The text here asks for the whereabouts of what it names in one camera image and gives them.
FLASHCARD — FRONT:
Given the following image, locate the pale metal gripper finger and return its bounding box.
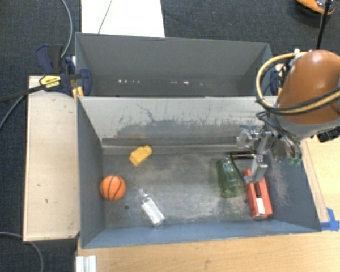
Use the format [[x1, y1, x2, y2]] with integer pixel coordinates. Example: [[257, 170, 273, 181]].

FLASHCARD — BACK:
[[250, 156, 269, 184]]

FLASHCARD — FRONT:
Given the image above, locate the black marker pen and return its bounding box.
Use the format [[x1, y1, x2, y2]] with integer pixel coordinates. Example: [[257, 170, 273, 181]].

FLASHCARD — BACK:
[[229, 151, 256, 160]]

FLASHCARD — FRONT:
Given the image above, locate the green clear glass cup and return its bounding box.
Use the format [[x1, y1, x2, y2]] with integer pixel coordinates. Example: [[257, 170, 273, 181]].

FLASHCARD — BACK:
[[215, 158, 246, 199]]

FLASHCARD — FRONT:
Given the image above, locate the red-brown flat block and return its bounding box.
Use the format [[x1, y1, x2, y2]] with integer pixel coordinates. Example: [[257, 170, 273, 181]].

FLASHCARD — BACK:
[[242, 168, 274, 221]]

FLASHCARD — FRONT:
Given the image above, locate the grey metal bin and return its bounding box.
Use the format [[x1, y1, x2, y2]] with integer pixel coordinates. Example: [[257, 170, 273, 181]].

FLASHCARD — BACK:
[[74, 32, 323, 249]]

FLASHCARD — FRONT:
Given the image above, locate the clear plastic bottle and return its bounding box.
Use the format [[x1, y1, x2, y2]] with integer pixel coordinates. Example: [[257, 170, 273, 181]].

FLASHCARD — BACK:
[[138, 188, 166, 228]]

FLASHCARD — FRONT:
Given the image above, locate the yellow block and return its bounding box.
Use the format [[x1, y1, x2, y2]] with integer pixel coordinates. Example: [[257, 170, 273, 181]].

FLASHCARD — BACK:
[[129, 145, 153, 168]]

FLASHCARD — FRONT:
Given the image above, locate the orange basketball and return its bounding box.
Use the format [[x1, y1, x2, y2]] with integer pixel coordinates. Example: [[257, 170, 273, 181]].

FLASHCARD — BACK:
[[99, 175, 128, 202]]

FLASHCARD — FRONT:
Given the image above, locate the pale wood board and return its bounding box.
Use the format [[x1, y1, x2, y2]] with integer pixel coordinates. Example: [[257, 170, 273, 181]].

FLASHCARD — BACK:
[[22, 75, 82, 242]]

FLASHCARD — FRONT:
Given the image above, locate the black cylinder on white bracket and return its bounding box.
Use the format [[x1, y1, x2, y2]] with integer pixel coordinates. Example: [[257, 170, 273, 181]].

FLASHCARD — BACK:
[[317, 123, 340, 143]]

